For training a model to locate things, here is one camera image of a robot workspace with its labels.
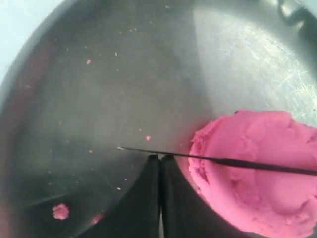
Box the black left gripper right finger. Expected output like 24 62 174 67
160 155 248 238

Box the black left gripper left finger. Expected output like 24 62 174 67
78 155 160 238

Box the pink dough lump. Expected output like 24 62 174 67
188 111 317 238

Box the round steel plate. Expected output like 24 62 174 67
0 0 317 238

